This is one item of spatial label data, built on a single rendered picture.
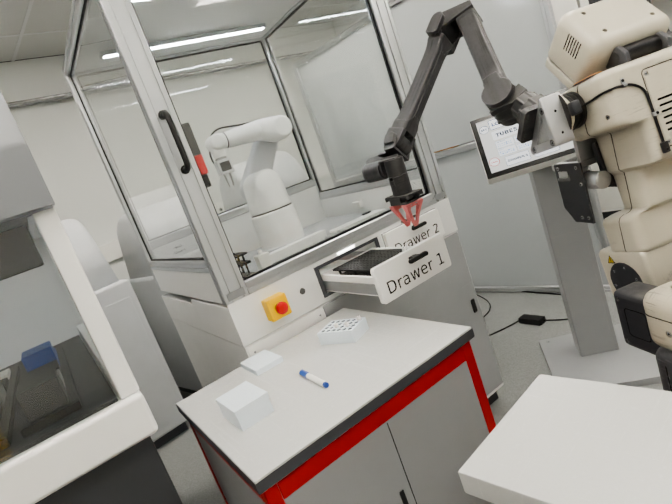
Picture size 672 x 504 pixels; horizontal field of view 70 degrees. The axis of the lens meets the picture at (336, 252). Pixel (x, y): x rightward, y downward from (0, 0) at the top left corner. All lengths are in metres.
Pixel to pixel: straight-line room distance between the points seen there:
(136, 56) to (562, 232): 1.75
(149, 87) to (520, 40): 2.09
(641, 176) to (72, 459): 1.41
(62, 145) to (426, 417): 4.04
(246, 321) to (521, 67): 2.14
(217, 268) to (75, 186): 3.24
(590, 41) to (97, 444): 1.39
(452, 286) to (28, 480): 1.53
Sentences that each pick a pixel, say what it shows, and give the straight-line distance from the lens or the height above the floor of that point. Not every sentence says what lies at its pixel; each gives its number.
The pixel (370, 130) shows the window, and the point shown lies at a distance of 1.86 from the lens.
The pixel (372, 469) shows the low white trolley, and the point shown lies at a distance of 1.14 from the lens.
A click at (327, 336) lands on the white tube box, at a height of 0.79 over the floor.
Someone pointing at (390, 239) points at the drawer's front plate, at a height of 0.90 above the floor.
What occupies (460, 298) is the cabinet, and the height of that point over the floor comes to 0.53.
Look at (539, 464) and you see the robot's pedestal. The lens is 0.80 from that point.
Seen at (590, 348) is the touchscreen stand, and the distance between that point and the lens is 2.49.
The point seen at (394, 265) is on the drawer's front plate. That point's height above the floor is 0.91.
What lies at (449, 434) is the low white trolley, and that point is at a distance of 1.27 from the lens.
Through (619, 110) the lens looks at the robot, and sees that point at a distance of 1.21.
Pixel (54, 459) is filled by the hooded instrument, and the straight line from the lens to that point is 1.26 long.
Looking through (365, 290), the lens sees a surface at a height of 0.85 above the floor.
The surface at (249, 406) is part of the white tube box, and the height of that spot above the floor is 0.80.
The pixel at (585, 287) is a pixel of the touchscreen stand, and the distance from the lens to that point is 2.37.
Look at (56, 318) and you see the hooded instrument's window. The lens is 1.20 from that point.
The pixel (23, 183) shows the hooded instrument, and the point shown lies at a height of 1.42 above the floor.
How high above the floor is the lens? 1.27
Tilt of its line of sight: 11 degrees down
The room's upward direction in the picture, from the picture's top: 20 degrees counter-clockwise
